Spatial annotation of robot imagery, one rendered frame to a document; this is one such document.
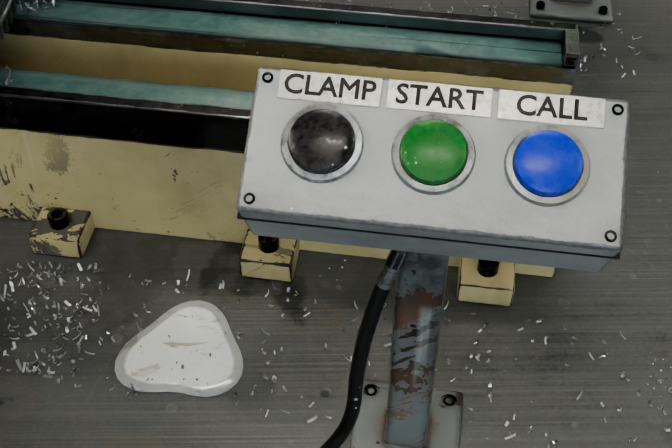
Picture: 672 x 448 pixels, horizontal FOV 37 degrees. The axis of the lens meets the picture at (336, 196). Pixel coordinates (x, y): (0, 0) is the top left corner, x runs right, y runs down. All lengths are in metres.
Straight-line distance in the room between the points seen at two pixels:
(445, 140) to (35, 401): 0.37
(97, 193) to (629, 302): 0.40
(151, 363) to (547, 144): 0.36
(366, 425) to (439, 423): 0.05
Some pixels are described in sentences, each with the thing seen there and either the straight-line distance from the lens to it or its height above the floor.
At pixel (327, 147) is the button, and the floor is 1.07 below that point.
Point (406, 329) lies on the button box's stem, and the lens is 0.55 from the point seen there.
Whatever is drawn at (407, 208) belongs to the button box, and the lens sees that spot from 0.44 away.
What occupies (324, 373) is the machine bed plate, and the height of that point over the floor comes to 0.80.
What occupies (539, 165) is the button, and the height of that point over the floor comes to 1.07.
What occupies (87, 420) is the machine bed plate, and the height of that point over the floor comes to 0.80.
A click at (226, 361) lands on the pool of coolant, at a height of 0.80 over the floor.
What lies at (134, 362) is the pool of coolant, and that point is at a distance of 0.70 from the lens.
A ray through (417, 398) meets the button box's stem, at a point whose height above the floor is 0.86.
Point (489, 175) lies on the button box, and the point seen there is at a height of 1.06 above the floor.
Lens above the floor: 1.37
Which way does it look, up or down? 45 degrees down
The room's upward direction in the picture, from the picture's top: straight up
